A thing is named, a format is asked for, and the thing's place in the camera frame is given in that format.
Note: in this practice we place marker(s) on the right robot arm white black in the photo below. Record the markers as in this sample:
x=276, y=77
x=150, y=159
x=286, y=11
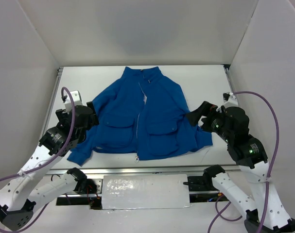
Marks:
x=263, y=212

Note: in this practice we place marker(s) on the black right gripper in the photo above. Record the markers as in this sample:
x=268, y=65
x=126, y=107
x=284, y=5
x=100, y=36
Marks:
x=206, y=116

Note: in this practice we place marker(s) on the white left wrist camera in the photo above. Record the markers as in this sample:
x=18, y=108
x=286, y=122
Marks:
x=76, y=97

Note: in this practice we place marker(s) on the blue zip-up jacket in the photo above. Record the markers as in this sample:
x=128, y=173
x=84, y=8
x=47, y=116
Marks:
x=142, y=112

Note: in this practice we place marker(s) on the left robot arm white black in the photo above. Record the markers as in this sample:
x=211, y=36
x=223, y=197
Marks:
x=20, y=198

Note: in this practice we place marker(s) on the aluminium table frame rail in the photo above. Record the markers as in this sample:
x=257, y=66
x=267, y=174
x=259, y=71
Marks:
x=141, y=170

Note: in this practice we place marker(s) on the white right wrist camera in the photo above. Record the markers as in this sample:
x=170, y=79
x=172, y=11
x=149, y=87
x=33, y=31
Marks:
x=229, y=100

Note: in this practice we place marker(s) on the white foil covered panel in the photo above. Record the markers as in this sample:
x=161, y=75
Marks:
x=145, y=192

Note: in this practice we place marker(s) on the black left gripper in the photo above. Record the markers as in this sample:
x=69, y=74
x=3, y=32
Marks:
x=91, y=116

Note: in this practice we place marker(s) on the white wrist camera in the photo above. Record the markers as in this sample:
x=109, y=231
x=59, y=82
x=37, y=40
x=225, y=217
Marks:
x=76, y=97
x=229, y=100

